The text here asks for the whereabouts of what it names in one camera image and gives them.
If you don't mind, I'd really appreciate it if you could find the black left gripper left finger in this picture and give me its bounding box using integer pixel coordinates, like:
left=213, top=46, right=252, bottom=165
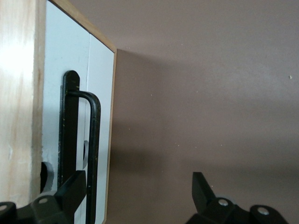
left=0, top=170, right=87, bottom=224

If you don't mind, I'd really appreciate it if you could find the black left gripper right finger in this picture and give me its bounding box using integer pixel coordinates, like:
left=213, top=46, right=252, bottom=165
left=185, top=172, right=288, bottom=224

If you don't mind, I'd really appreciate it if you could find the wooden drawer with white front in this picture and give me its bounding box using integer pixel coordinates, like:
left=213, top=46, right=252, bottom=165
left=39, top=0, right=91, bottom=224

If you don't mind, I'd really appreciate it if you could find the white lower drawer front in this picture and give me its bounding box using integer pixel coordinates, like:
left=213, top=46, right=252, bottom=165
left=74, top=34, right=115, bottom=224

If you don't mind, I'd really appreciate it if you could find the brown table cover mat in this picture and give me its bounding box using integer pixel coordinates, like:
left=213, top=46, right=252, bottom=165
left=50, top=0, right=299, bottom=224

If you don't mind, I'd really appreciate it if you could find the light wooden cabinet box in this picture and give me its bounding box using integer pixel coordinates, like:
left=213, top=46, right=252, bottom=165
left=0, top=0, right=117, bottom=224

